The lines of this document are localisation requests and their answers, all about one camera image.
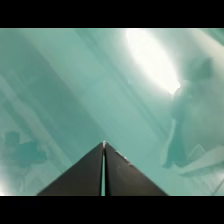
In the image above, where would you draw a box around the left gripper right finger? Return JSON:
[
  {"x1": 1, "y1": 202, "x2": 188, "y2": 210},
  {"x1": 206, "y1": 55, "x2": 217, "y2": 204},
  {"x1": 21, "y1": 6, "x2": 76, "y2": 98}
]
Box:
[{"x1": 104, "y1": 141, "x2": 168, "y2": 197}]

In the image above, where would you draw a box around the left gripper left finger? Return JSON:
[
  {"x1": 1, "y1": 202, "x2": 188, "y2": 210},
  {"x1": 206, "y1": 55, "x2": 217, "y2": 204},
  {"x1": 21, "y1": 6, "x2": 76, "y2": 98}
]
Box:
[{"x1": 37, "y1": 141, "x2": 105, "y2": 197}]

